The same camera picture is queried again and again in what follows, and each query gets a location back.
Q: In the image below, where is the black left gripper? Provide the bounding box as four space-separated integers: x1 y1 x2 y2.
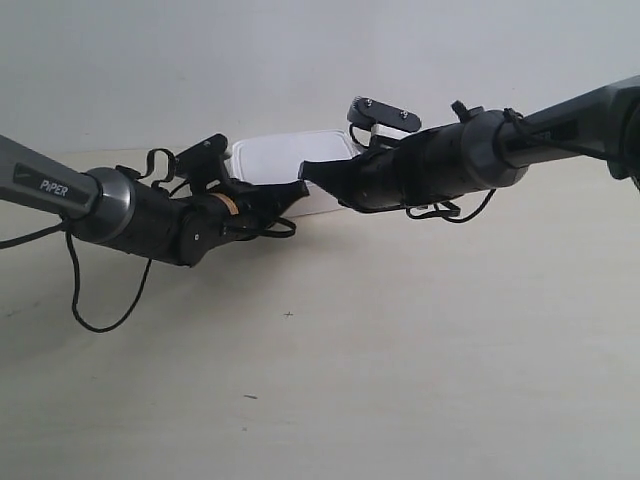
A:
177 180 310 266

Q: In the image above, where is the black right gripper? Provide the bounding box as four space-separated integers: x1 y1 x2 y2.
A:
298 132 425 213

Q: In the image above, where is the white lidded plastic container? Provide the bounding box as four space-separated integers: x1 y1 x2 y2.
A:
223 128 369 219

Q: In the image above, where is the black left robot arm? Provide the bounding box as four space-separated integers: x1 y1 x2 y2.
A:
1 134 309 267

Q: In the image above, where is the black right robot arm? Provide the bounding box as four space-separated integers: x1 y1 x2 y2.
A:
298 76 639 214

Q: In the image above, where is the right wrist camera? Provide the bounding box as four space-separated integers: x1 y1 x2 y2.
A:
347 96 422 150

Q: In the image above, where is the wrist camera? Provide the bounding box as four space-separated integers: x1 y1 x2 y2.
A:
175 133 230 195
347 96 422 150

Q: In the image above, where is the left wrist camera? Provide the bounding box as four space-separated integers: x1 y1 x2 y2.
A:
175 133 230 195

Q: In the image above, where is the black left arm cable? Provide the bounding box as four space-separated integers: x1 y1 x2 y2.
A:
0 147 296 333

